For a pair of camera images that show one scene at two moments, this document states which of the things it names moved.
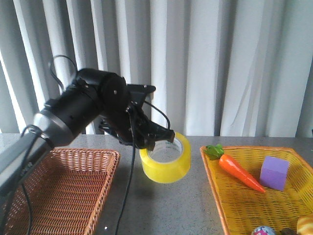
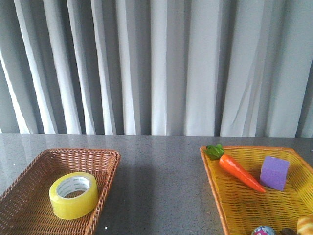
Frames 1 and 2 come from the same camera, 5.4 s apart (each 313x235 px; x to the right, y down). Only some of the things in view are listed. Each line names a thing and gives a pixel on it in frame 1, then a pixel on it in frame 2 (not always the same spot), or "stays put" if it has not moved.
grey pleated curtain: x=221 y=68 stays put
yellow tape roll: x=168 y=172 → x=73 y=195
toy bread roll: x=304 y=225 stays put
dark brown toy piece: x=288 y=231 stays put
